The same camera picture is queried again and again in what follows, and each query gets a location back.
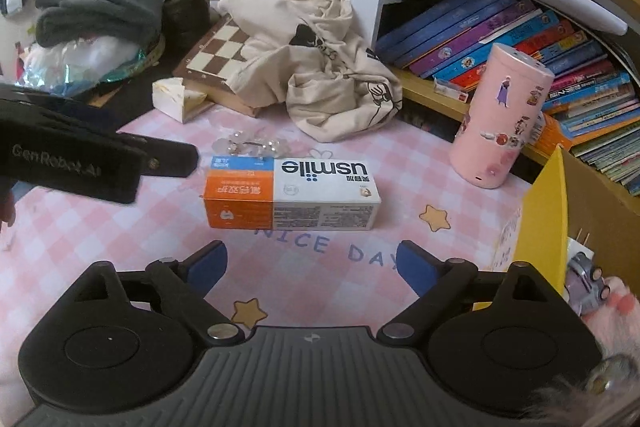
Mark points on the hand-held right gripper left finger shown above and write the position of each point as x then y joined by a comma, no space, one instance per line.
207,264

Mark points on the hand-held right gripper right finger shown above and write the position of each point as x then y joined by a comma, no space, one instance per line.
419,268

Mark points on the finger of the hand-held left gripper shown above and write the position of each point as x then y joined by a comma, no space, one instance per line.
170,159

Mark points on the orange white toothpaste box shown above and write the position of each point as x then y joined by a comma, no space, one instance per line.
310,197

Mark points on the yellow cardboard box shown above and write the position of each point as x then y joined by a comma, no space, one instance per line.
545,217

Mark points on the pink plush toy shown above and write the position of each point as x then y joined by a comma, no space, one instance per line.
620,312

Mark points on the person's left hand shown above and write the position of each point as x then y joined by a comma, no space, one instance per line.
6,209

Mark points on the cream wedge block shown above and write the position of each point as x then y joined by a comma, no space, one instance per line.
172,99

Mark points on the pink checked table mat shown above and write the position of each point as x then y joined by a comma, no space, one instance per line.
150,217

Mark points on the clear plastic bag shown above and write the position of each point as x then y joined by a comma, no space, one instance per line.
75,62

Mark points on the wooden chessboard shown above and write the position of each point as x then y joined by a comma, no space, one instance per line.
215,57

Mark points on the dark bag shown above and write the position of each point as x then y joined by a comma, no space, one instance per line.
185,12

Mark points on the grey fleece cloth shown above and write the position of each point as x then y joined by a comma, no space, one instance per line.
100,4

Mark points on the pink stickered cylinder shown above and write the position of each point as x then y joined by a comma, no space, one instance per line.
500,117

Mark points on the beige tote bag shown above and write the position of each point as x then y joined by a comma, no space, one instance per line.
310,57

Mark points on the small white red box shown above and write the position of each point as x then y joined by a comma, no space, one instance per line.
450,90

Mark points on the flat orange box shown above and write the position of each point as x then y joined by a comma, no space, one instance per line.
550,134

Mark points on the furry grey sleeve cuff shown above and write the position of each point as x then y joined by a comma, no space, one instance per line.
590,387

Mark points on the row of colourful books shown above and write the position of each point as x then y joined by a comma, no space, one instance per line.
575,77

